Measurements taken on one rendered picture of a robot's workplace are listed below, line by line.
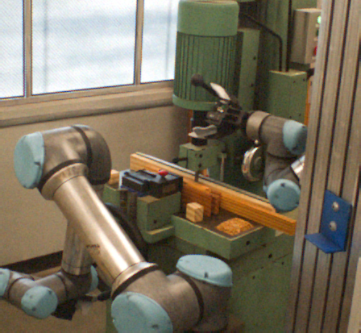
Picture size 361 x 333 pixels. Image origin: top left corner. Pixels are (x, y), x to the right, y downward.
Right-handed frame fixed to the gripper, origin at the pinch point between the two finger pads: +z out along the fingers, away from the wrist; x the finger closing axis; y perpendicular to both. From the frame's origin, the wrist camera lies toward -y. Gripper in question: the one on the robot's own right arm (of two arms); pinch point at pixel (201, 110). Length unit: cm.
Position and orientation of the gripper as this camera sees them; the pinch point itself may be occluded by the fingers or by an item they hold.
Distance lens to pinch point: 198.9
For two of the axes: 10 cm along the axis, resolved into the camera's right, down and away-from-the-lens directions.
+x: -4.0, 9.2, -0.6
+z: -7.1, -2.7, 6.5
